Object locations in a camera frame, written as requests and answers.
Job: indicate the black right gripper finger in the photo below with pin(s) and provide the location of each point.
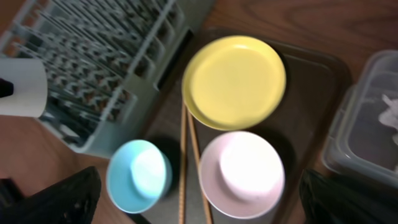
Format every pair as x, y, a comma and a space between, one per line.
72, 200
342, 199
6, 88

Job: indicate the white green cup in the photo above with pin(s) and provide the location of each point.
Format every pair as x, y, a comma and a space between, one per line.
30, 87

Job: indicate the light blue bowl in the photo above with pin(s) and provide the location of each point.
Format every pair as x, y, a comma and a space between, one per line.
138, 176

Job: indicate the pink bowl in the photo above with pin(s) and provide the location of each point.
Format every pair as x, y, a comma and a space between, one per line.
241, 175

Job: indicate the grey plastic dishwasher rack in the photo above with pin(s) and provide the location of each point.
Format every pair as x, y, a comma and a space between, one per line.
105, 60

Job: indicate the crumpled white paper waste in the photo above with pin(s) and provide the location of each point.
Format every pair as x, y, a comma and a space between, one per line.
389, 116

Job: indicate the clear plastic bin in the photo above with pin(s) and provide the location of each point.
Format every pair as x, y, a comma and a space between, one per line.
357, 143

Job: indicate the wooden chopstick right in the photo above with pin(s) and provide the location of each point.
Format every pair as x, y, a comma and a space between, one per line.
196, 152

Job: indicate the wooden chopstick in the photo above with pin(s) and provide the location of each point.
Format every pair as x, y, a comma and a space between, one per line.
196, 152
183, 166

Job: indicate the brown serving tray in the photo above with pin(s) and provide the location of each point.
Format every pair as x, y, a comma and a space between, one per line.
316, 83

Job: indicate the wooden chopstick left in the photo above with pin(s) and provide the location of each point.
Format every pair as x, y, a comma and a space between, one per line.
183, 166

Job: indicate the yellow plate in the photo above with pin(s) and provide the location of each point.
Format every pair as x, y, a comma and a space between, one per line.
234, 82

